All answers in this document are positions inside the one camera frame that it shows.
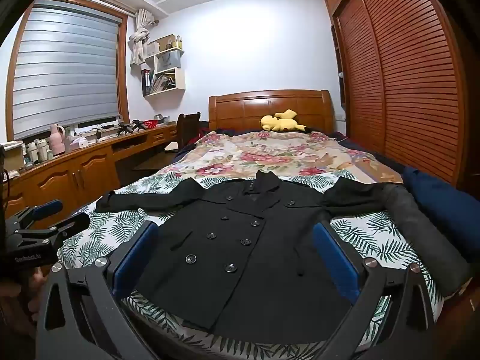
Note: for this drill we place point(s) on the person's left hand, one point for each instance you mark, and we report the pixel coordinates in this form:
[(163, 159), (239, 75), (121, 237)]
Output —
[(37, 279)]

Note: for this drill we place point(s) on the wooden desk cabinet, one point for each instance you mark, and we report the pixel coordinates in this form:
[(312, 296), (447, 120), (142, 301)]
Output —
[(90, 168)]

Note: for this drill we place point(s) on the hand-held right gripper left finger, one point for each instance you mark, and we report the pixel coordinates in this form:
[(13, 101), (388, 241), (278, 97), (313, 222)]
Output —
[(135, 258)]

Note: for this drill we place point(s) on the tied beige curtain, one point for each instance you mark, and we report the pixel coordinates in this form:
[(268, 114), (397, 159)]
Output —
[(139, 41)]

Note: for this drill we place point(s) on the black buttoned coat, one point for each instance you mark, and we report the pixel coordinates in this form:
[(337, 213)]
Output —
[(240, 270)]

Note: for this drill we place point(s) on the grey paper bag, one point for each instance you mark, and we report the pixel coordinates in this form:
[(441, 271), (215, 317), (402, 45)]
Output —
[(168, 60)]

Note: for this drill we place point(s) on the beige cardboard box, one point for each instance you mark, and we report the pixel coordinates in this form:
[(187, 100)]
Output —
[(13, 157)]

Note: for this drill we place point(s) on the dark wooden chair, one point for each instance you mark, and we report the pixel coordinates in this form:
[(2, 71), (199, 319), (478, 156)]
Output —
[(187, 127)]

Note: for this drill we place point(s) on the yellow plush toy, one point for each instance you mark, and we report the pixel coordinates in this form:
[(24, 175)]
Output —
[(281, 123)]

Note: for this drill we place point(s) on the grey window blind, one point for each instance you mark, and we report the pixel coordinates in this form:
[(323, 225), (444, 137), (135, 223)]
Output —
[(67, 67)]

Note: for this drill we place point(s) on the floral blanket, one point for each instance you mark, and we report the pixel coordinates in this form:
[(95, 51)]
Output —
[(262, 153)]

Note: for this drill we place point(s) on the wooden window frame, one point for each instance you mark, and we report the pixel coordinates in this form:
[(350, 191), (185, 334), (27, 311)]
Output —
[(123, 82)]

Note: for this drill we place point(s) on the white notebook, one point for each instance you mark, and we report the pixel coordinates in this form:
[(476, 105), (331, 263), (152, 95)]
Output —
[(171, 147)]

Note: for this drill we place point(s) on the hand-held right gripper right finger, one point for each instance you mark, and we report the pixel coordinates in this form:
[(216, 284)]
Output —
[(337, 262)]

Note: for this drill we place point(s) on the white wall shelf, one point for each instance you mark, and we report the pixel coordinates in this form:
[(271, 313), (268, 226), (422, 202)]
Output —
[(180, 82)]

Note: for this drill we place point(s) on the wooden bed headboard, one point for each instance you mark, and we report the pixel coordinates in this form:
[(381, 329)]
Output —
[(243, 108)]

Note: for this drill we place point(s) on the pink thermos jug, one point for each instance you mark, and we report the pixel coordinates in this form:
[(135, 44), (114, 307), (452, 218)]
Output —
[(57, 142)]

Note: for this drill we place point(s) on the wooden louvred wardrobe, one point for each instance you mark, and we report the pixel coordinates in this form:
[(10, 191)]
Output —
[(405, 82)]

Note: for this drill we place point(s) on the row of books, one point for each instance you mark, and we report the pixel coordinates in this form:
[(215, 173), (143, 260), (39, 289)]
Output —
[(159, 82)]

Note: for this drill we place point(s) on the navy blue cloth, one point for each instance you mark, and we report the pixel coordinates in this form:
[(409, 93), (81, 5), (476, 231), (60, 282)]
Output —
[(446, 198)]

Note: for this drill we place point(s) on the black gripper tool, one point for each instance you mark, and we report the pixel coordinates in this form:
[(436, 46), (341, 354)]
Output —
[(125, 128), (138, 124)]

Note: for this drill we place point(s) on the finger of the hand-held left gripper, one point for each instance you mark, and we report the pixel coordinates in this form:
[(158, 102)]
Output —
[(47, 209), (73, 220)]

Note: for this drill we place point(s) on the group of white jars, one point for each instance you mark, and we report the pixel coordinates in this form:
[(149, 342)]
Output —
[(37, 152)]

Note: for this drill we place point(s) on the red basket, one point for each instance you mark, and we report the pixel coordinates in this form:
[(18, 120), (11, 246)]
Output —
[(150, 124)]

